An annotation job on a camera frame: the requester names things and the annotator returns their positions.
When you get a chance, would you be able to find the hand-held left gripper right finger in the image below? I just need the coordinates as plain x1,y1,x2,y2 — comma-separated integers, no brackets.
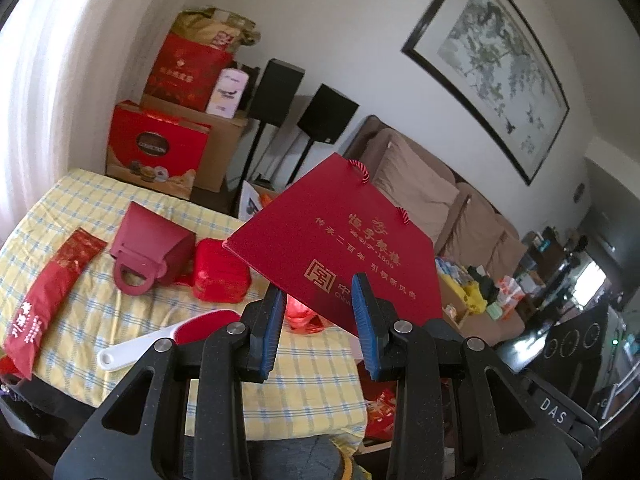
350,273,584,480

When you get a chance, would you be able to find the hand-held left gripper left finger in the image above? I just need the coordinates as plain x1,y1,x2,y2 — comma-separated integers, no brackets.
52,285,287,480

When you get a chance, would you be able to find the red paper bag gold print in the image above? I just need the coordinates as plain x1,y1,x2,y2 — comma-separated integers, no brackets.
222,152,444,342

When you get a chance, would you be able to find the white lint brush red pad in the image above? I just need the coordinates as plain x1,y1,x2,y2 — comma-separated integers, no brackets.
96,309,244,372

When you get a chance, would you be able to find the dark red handbag-shaped box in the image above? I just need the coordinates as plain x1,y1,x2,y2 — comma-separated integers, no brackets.
108,201,197,302

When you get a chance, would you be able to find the red foil piece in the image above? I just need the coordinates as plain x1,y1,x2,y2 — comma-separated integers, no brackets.
284,294,329,335

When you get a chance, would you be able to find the black cabinet with round dials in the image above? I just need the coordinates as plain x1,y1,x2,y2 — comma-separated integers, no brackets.
541,304,617,412

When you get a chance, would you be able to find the small red embroidered box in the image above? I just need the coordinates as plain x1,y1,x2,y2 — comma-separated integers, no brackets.
192,237,252,304

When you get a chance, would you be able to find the cardboard box with clutter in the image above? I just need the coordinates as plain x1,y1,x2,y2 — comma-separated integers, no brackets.
434,254,547,327

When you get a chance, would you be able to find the yellow plaid tablecloth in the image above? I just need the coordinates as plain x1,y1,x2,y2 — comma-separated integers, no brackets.
0,167,369,439

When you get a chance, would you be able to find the beige sofa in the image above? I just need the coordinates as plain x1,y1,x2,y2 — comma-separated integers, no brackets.
344,114,527,349

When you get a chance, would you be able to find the black speaker stand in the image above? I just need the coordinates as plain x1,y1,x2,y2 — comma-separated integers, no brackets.
286,136,317,187
234,122,267,217

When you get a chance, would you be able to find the large brown carton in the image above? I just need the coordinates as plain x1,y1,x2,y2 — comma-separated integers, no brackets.
140,92,252,194

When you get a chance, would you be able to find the black speaker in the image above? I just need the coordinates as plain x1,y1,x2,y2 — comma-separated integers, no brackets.
248,58,306,128
296,83,360,144

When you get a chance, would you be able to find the red chocolate gift box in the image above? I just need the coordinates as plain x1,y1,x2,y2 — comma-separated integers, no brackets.
104,99,214,202

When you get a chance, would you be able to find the long red packet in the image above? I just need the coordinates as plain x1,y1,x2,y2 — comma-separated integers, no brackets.
2,227,109,382

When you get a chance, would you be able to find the small white pink box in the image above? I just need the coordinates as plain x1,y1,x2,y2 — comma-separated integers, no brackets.
205,67,250,119

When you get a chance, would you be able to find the red and gold gift bag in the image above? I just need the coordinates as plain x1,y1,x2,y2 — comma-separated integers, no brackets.
144,7,262,114

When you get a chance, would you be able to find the framed ink painting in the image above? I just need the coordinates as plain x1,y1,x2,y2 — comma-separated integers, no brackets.
400,0,571,187

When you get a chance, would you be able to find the white curtain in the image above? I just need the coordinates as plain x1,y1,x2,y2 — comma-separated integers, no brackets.
0,0,168,243

